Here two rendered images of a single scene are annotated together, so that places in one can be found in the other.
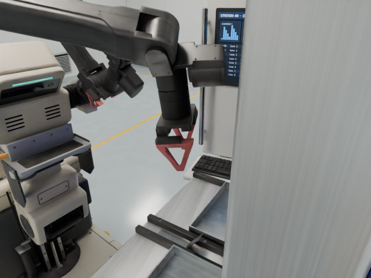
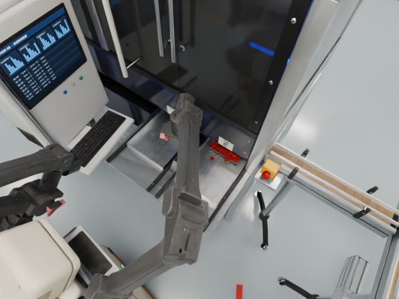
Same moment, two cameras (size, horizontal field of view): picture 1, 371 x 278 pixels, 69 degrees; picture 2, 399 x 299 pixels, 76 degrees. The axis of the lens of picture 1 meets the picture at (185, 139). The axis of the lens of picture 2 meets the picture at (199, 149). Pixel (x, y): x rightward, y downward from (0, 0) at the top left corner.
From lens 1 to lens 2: 0.95 m
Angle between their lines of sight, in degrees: 68
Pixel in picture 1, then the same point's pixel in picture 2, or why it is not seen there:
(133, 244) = not seen: hidden behind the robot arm
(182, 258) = not seen: hidden behind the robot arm
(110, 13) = (193, 121)
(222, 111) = (50, 119)
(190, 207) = (141, 168)
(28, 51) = (28, 242)
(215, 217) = (152, 156)
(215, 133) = (56, 136)
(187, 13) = not seen: outside the picture
